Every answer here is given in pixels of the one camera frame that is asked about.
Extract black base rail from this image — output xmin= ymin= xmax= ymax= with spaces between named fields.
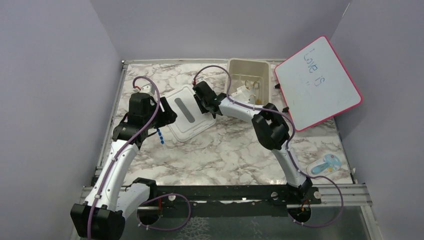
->
xmin=136 ymin=185 xmax=322 ymax=222

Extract blue item in plastic pack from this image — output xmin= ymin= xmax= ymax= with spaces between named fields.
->
xmin=306 ymin=153 xmax=342 ymax=176

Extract small clear zip bag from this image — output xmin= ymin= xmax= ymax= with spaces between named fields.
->
xmin=231 ymin=85 xmax=251 ymax=103

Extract pink framed whiteboard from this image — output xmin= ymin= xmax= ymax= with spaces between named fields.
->
xmin=274 ymin=35 xmax=363 ymax=131

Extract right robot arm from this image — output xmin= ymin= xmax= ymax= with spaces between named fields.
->
xmin=193 ymin=81 xmax=312 ymax=204

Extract metal crucible tongs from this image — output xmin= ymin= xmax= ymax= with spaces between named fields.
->
xmin=244 ymin=80 xmax=261 ymax=98

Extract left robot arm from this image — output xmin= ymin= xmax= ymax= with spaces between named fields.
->
xmin=70 ymin=93 xmax=177 ymax=240

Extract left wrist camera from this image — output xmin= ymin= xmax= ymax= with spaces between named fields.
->
xmin=133 ymin=83 xmax=156 ymax=97

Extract white bin lid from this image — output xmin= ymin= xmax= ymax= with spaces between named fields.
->
xmin=160 ymin=84 xmax=217 ymax=143

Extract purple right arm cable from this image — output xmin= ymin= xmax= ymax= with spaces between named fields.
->
xmin=193 ymin=64 xmax=345 ymax=229

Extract beige plastic storage bin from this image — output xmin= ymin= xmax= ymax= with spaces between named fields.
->
xmin=224 ymin=58 xmax=272 ymax=105

